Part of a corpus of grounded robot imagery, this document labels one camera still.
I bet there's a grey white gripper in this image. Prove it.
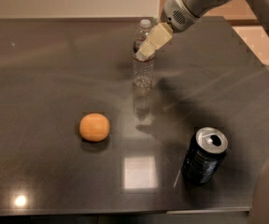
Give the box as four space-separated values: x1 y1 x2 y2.
135 0 198 62

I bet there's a clear plastic water bottle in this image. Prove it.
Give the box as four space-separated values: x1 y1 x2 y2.
133 19 155 88

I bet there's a dark blue pepsi can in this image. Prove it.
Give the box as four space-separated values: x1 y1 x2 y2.
181 127 228 186

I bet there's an orange fruit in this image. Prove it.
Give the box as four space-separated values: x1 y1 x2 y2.
79 113 110 142

